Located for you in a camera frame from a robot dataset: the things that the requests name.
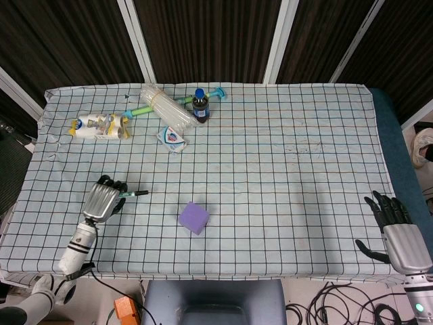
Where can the white partition frame post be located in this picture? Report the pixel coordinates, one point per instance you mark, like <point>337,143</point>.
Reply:
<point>20,93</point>
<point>137,40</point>
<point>417,115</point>
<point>357,40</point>
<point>280,40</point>

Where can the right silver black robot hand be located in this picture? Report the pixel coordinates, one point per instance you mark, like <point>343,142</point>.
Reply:
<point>406,247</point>

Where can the black mesh chair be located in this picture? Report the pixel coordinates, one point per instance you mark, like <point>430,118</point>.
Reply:
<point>11,169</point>

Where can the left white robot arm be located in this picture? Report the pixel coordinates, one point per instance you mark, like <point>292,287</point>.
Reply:
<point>76,250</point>

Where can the purple foam cube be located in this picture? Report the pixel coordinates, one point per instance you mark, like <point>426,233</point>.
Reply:
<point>193,217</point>

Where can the black green marker pen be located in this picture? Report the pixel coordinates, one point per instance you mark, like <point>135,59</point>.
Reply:
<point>135,193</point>

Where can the white yellow wrapped roll pack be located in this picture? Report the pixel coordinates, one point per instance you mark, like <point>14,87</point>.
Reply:
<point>98,127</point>

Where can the blue table pad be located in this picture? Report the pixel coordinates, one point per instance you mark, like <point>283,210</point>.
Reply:
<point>395,145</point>

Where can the green blue toy pump stick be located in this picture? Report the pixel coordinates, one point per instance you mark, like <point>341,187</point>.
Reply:
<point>140,110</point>

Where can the clear plastic cup stack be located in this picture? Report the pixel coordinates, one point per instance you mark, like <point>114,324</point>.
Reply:
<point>165,106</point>

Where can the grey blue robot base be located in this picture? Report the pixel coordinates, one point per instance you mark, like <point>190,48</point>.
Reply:
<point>213,301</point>

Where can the orange box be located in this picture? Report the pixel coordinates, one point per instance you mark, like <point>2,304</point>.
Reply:
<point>126,309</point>

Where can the white black grid tablecloth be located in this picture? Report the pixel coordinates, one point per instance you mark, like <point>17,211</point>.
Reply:
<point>257,162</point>

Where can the dark soda bottle blue cap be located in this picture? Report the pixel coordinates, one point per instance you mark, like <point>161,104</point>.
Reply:
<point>200,108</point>

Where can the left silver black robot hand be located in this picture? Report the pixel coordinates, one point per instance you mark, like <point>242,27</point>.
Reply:
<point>101,203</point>

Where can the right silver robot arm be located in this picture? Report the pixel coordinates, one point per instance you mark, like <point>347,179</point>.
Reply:
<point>421,298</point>

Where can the white plastic bag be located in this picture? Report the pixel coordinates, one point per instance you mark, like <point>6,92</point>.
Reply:
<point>423,149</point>

